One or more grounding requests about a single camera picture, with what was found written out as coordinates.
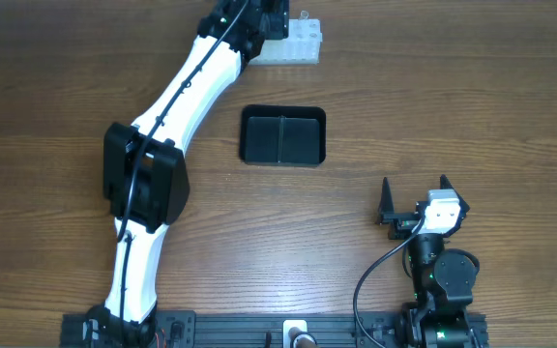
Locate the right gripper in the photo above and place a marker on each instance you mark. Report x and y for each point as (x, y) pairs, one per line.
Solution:
(399, 223)

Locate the clear test tube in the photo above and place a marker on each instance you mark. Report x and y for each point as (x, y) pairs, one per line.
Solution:
(303, 15)
(281, 140)

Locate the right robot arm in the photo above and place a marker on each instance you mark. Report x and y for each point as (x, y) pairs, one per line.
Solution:
(448, 278)

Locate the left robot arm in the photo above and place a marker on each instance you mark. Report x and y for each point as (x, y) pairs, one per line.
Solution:
(191, 92)

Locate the black tray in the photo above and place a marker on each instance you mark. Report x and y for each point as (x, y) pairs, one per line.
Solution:
(302, 140)

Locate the white test tube rack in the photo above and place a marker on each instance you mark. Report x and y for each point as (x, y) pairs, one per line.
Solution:
(302, 46)

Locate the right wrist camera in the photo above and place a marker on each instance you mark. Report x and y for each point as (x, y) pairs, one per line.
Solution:
(443, 210)

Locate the mounting rail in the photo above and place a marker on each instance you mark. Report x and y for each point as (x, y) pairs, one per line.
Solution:
(240, 331)

